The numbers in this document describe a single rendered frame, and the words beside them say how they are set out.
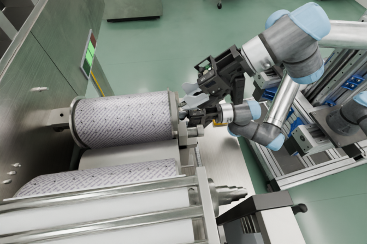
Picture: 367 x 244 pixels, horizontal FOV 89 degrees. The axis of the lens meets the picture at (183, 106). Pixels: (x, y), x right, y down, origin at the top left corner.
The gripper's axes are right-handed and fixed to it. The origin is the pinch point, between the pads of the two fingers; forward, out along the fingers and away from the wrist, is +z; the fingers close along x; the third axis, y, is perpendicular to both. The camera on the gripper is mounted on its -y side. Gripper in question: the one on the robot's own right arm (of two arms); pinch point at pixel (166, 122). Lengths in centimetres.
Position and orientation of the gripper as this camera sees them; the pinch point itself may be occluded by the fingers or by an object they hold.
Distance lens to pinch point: 71.4
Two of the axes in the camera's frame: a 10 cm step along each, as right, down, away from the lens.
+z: -9.9, 1.1, -0.8
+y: 0.0, -5.8, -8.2
